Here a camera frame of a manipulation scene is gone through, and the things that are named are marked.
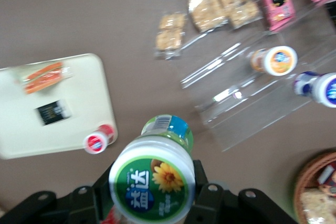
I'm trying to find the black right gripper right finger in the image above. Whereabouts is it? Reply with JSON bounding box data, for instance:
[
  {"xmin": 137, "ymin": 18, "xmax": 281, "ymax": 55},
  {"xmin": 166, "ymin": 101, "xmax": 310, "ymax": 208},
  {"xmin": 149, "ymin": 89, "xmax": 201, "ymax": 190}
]
[{"xmin": 185, "ymin": 159, "xmax": 299, "ymax": 224}]

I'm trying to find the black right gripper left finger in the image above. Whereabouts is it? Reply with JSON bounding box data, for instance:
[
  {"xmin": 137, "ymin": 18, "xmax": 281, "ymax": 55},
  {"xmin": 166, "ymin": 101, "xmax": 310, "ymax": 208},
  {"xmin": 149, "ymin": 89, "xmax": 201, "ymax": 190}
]
[{"xmin": 0, "ymin": 166, "xmax": 117, "ymax": 224}]

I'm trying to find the green gum bottle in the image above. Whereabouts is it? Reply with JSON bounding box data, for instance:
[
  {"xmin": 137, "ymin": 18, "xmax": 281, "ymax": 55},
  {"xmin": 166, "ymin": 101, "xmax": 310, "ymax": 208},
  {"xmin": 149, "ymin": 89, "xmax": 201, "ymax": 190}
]
[{"xmin": 108, "ymin": 114, "xmax": 196, "ymax": 224}]

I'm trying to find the red gum bottle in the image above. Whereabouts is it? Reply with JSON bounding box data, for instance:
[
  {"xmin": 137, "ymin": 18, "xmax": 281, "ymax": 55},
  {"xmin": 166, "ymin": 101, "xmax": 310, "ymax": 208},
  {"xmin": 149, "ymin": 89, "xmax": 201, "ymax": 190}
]
[{"xmin": 82, "ymin": 123, "xmax": 116, "ymax": 154}]

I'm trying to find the beige plastic tray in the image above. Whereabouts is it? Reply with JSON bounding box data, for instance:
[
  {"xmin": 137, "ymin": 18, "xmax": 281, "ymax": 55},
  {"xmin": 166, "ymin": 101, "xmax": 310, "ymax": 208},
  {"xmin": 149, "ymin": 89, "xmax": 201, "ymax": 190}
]
[{"xmin": 0, "ymin": 52, "xmax": 118, "ymax": 161}]

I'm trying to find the blue gum bottle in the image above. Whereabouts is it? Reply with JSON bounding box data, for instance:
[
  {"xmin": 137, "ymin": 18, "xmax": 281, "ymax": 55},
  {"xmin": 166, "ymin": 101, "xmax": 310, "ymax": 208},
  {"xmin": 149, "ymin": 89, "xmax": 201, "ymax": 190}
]
[{"xmin": 292, "ymin": 71, "xmax": 336, "ymax": 109}]

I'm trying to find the orange gum bottle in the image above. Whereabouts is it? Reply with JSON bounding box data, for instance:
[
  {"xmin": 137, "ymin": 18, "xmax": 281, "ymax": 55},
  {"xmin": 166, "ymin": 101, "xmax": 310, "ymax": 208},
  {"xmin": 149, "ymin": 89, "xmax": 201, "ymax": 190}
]
[{"xmin": 249, "ymin": 46, "xmax": 298, "ymax": 77}]

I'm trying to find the dark brown wicker basket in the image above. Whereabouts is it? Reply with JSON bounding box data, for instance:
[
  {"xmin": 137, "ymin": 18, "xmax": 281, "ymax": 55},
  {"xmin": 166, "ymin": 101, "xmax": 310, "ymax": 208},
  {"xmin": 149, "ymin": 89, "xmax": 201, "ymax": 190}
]
[{"xmin": 292, "ymin": 150, "xmax": 336, "ymax": 224}]

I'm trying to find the clear wrapped peanut crisp pack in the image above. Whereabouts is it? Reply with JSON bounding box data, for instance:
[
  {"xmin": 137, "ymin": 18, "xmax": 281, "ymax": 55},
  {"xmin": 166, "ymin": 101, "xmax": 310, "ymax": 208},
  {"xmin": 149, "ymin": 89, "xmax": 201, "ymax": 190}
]
[
  {"xmin": 154, "ymin": 12, "xmax": 187, "ymax": 59},
  {"xmin": 185, "ymin": 0, "xmax": 229, "ymax": 34},
  {"xmin": 218, "ymin": 0, "xmax": 263, "ymax": 30},
  {"xmin": 299, "ymin": 189, "xmax": 336, "ymax": 224}
]

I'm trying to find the small black box gold print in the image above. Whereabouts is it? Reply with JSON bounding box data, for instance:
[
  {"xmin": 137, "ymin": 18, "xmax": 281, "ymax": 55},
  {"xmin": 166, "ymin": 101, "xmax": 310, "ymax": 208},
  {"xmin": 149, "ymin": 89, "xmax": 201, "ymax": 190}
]
[{"xmin": 34, "ymin": 100, "xmax": 73, "ymax": 126}]

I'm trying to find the clear acrylic step display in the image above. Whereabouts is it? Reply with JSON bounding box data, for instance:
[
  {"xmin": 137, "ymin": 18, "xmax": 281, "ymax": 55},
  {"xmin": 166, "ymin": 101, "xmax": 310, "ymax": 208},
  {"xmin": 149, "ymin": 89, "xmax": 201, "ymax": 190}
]
[{"xmin": 180, "ymin": 0, "xmax": 336, "ymax": 153}]

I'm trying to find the dark red cookie box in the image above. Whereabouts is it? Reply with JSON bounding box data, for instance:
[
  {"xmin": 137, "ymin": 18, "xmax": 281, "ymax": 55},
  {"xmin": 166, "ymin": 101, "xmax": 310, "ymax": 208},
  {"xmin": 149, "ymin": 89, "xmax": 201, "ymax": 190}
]
[{"xmin": 316, "ymin": 165, "xmax": 336, "ymax": 195}]

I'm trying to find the wrapped triangle sandwich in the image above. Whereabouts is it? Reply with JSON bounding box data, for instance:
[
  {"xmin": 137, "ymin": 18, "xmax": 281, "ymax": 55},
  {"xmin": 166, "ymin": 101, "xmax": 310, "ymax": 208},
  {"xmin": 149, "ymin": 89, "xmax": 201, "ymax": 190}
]
[{"xmin": 15, "ymin": 61, "xmax": 73, "ymax": 95}]

